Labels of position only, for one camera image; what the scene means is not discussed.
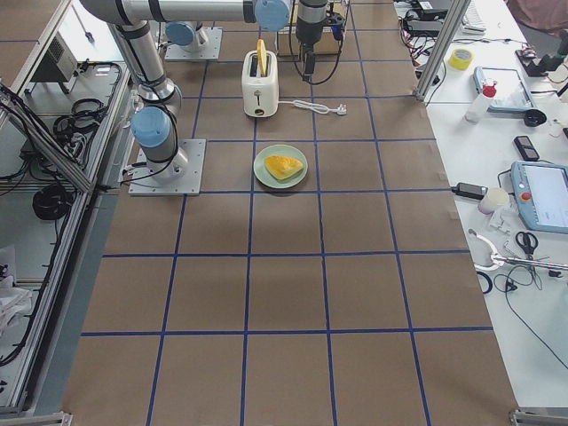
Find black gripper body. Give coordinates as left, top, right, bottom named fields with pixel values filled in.
left=296, top=0, right=326, bottom=48

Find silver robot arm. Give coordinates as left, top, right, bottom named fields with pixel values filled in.
left=83, top=1, right=334, bottom=183
left=165, top=21, right=209, bottom=52

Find yellow bread slice in toaster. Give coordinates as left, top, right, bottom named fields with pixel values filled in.
left=256, top=38, right=268, bottom=77

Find white two-slot toaster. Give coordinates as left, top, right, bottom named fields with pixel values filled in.
left=241, top=51, right=280, bottom=118

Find light green plate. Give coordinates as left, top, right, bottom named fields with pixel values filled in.
left=253, top=144, right=308, bottom=189

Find yellow bread on plate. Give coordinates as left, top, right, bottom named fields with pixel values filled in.
left=264, top=155, right=304, bottom=180

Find yellow tape roll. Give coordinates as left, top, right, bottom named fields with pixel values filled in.
left=447, top=48, right=474, bottom=71

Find white bottle red cap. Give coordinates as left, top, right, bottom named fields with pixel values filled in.
left=464, top=80, right=497, bottom=123

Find black power adapter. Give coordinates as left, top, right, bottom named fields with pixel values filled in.
left=451, top=182, right=488, bottom=201

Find blue teach pendant far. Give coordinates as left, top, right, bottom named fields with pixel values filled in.
left=473, top=67, right=536, bottom=114

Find blue teach pendant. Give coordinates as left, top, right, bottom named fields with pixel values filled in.
left=510, top=162, right=568, bottom=234
left=473, top=67, right=536, bottom=114

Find white paper cup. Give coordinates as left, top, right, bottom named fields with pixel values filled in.
left=477, top=187, right=509, bottom=215

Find blue teach pendant near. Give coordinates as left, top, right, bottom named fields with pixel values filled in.
left=510, top=162, right=568, bottom=234

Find black scissors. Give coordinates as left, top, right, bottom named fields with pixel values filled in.
left=515, top=231, right=539, bottom=260

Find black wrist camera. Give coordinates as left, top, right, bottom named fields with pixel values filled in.
left=325, top=11, right=345, bottom=42

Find white power cord with plug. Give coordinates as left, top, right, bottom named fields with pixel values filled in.
left=277, top=99, right=348, bottom=117

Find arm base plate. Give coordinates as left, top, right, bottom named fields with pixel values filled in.
left=128, top=139, right=207, bottom=196
left=164, top=27, right=223, bottom=62

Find aluminium frame post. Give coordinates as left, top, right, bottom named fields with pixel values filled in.
left=414, top=0, right=470, bottom=101

